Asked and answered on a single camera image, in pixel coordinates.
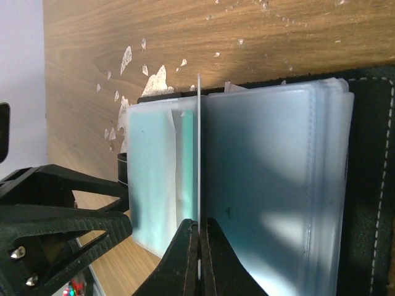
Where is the black leather card holder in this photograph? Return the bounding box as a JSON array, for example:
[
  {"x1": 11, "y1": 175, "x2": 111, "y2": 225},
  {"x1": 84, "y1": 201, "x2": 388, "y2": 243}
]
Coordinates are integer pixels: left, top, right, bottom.
[{"x1": 118, "y1": 65, "x2": 394, "y2": 295}]

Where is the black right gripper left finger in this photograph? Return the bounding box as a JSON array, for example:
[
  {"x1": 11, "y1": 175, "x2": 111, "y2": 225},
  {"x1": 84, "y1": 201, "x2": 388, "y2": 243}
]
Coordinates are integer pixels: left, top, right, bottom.
[{"x1": 134, "y1": 219, "x2": 199, "y2": 295}]

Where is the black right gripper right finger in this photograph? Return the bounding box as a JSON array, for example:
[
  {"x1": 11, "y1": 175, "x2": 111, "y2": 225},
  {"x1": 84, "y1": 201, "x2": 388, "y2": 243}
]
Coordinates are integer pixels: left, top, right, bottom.
[{"x1": 201, "y1": 218, "x2": 267, "y2": 296}]

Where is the teal white credit card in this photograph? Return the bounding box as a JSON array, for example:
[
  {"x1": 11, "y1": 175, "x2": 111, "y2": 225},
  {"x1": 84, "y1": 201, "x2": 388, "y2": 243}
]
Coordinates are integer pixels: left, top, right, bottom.
[{"x1": 127, "y1": 109, "x2": 197, "y2": 257}]

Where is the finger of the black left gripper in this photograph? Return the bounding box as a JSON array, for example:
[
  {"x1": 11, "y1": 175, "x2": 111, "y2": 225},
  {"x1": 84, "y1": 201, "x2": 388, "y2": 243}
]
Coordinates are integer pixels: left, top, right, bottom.
[
  {"x1": 1, "y1": 205, "x2": 132, "y2": 295},
  {"x1": 1, "y1": 164, "x2": 129, "y2": 213}
]

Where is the white plastic shard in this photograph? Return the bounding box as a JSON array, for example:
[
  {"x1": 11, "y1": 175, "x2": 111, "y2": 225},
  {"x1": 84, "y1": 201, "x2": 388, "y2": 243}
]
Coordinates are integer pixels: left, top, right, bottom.
[
  {"x1": 117, "y1": 96, "x2": 130, "y2": 136},
  {"x1": 141, "y1": 38, "x2": 146, "y2": 51},
  {"x1": 141, "y1": 64, "x2": 149, "y2": 76}
]

